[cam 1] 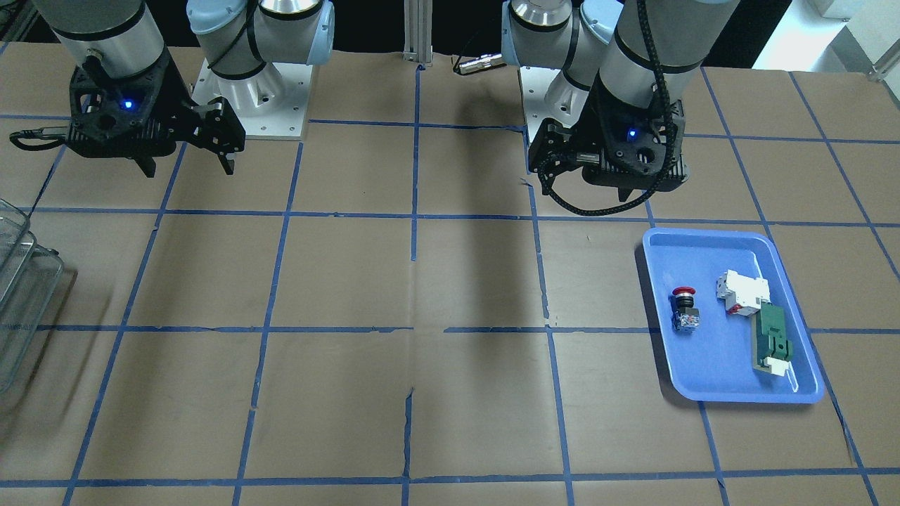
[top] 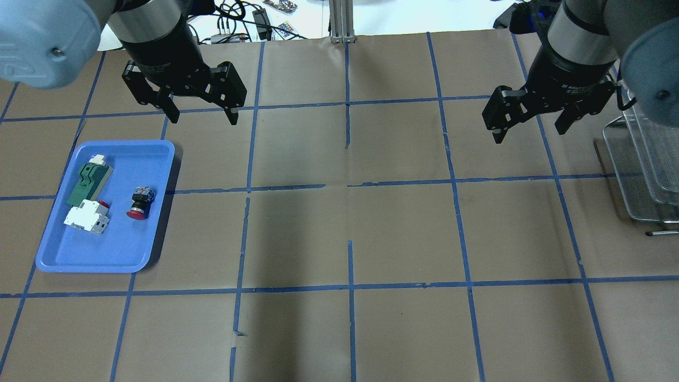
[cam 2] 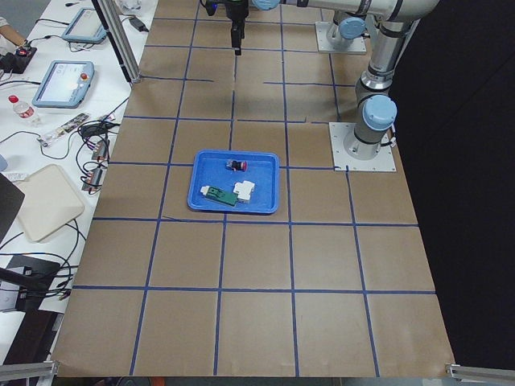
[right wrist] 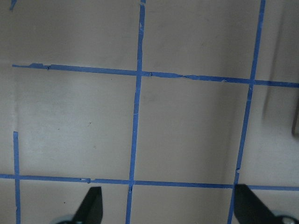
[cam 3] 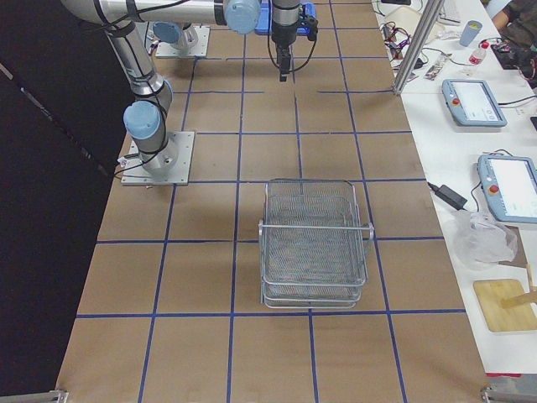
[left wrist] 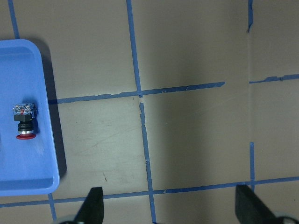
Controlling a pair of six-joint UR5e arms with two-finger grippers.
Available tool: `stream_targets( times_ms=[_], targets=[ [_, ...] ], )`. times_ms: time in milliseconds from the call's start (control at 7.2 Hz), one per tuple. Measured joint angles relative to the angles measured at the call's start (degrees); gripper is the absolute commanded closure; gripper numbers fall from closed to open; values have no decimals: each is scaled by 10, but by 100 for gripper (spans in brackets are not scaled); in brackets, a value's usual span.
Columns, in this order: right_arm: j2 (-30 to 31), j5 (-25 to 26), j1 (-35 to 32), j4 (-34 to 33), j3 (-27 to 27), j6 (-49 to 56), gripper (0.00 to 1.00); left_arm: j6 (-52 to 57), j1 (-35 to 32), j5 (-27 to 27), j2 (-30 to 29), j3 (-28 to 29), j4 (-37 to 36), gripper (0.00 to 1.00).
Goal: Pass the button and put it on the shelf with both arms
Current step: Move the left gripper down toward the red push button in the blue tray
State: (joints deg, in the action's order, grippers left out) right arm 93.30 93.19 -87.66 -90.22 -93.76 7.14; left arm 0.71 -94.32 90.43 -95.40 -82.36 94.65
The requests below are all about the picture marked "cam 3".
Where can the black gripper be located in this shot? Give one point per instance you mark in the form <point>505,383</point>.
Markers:
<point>282,36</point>

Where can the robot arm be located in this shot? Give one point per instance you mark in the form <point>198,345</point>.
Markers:
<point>242,17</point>
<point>145,120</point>

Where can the blue plastic tray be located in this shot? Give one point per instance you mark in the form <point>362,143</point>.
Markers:
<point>272,14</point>

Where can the light blue cup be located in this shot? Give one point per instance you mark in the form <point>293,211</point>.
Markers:
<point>470,32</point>

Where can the red capped plastic bottle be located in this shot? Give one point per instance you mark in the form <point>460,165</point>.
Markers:
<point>478,55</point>

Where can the far teach pendant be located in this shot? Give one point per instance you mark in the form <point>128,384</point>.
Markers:
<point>472,103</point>

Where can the teach pendant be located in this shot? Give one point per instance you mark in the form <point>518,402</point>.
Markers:
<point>509,187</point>
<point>472,103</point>

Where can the black power adapter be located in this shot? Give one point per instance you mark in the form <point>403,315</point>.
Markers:
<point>446,194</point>

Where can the near teach pendant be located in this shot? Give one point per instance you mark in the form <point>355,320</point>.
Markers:
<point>509,187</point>

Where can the clear plastic bag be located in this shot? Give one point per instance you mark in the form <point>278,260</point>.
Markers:
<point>479,237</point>

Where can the wooden cutting board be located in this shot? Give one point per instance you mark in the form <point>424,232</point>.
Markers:
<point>505,305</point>

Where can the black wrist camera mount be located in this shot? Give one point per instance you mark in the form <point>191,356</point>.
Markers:
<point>308,21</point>

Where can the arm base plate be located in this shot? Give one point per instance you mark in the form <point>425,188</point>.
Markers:
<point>178,43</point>
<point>170,166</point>

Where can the aluminium frame post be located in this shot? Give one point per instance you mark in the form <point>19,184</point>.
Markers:
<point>421,34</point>

